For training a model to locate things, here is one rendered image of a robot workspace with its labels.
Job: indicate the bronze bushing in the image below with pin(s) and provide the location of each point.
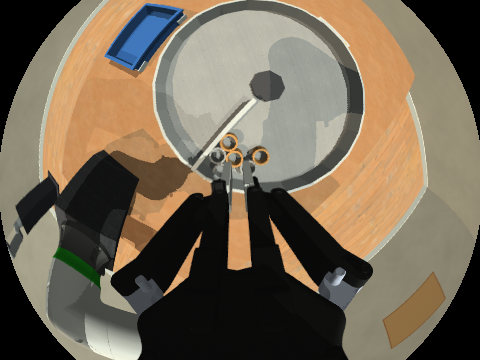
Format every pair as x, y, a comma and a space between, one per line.
237, 163
262, 161
228, 149

